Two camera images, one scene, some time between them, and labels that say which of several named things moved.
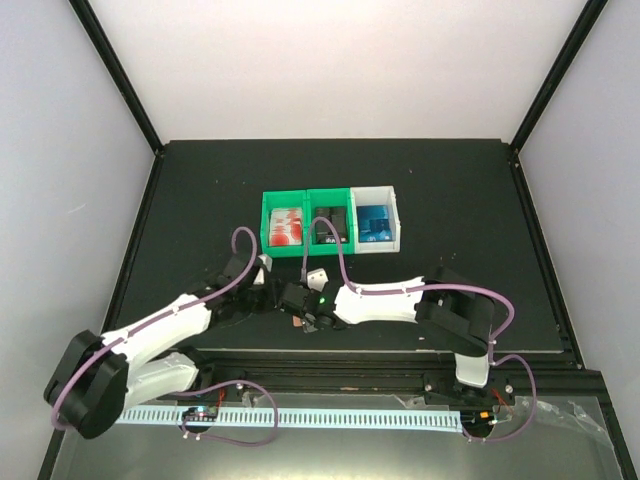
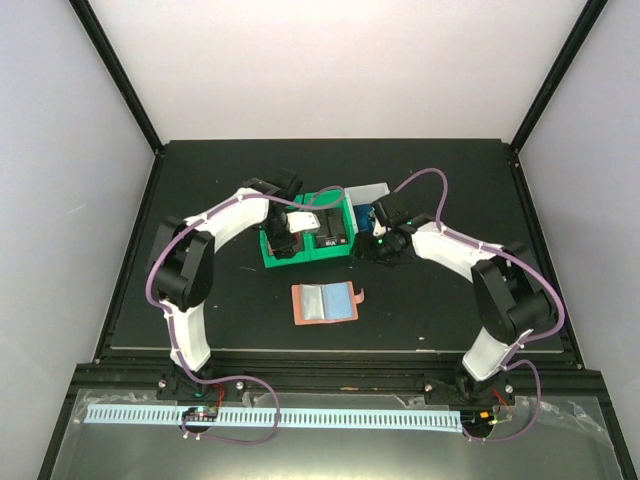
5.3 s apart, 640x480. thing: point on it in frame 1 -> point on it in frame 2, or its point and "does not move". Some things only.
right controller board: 478,420 does not move
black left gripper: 272,297 -> 283,248
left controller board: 204,413 does not move
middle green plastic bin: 335,205 does not move
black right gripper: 309,324 -> 363,249
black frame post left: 119,74 does not move
